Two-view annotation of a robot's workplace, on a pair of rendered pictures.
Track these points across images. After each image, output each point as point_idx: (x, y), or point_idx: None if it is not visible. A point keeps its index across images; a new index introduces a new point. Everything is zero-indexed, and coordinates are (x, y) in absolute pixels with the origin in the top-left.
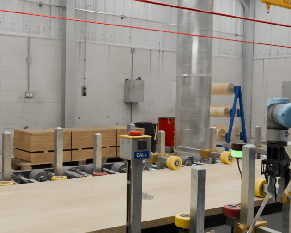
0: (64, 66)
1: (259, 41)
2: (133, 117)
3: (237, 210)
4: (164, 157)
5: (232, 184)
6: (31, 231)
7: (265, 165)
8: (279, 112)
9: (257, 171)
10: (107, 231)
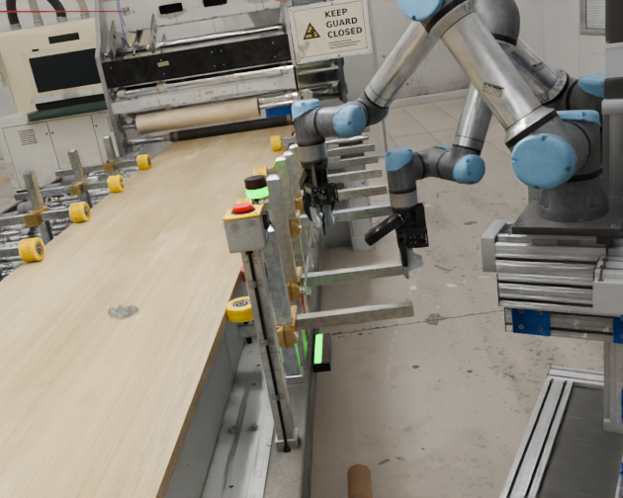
0: None
1: None
2: None
3: (266, 269)
4: (6, 249)
5: (171, 244)
6: (124, 442)
7: (313, 194)
8: (340, 120)
9: (150, 215)
10: (204, 375)
